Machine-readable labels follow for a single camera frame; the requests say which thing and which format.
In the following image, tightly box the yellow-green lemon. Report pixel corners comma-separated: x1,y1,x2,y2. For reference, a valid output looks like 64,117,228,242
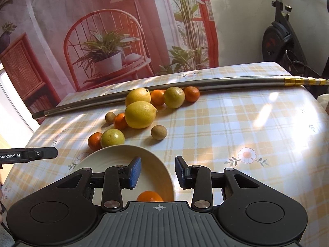
163,87,185,109
100,129,125,149

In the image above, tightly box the black exercise bike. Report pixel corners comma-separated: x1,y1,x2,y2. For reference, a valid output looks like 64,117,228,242
253,0,329,88

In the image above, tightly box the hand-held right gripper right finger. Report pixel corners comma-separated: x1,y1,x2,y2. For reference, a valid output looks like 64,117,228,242
175,156,276,210

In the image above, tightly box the white kitchen cabinet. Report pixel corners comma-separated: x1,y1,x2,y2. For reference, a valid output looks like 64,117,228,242
0,64,35,139

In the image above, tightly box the large yellow lemon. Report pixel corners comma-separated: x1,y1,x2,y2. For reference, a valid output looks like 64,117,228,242
125,101,157,129

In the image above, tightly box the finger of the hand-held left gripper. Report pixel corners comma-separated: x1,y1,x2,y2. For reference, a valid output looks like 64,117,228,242
0,147,58,161

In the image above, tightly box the printed backdrop cloth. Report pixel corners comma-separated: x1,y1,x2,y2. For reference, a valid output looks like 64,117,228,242
0,0,219,116

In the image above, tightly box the long metal pole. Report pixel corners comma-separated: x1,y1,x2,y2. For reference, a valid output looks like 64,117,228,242
32,76,329,120

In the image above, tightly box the white bowl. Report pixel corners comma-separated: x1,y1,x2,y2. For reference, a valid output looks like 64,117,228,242
69,144,176,204

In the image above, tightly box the orange tangerine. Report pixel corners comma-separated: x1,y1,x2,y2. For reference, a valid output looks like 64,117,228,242
150,90,166,106
183,86,200,103
88,132,103,151
136,191,164,202
113,113,128,130

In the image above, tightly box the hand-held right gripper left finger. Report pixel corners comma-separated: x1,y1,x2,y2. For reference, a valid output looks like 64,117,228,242
49,156,142,211

